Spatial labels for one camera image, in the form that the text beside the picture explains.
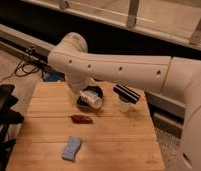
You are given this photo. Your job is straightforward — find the white crumpled cup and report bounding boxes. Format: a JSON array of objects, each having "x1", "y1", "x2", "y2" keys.
[{"x1": 77, "y1": 90, "x2": 102, "y2": 109}]

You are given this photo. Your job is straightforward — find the grey metal floor rail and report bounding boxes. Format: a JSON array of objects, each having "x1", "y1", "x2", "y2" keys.
[{"x1": 0, "y1": 21, "x2": 201, "y2": 131}]

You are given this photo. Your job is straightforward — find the black cables on floor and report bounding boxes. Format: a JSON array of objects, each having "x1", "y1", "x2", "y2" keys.
[{"x1": 0, "y1": 46, "x2": 48, "y2": 84}]

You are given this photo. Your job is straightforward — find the blue object under table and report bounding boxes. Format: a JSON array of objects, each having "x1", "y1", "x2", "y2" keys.
[{"x1": 43, "y1": 73, "x2": 60, "y2": 82}]

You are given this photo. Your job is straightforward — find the black striped block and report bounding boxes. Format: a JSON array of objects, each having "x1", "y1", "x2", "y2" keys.
[{"x1": 113, "y1": 84, "x2": 140, "y2": 104}]

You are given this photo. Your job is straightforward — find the black bowl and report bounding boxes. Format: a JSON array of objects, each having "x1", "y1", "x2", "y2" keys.
[{"x1": 76, "y1": 86, "x2": 103, "y2": 109}]

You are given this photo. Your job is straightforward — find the black chair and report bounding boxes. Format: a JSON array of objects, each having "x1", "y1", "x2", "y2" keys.
[{"x1": 0, "y1": 84, "x2": 24, "y2": 171}]

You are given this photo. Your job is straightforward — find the clear plastic cup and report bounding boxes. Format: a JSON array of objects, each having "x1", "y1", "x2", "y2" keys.
[{"x1": 117, "y1": 95, "x2": 131, "y2": 113}]

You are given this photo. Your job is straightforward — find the blue sponge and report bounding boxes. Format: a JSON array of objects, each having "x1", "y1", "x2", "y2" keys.
[{"x1": 62, "y1": 136, "x2": 82, "y2": 162}]

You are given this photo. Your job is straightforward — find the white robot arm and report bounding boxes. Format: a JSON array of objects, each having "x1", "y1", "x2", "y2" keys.
[{"x1": 48, "y1": 32, "x2": 201, "y2": 171}]

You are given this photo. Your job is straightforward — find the wooden table board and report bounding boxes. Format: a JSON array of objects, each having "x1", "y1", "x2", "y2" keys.
[{"x1": 6, "y1": 82, "x2": 165, "y2": 171}]

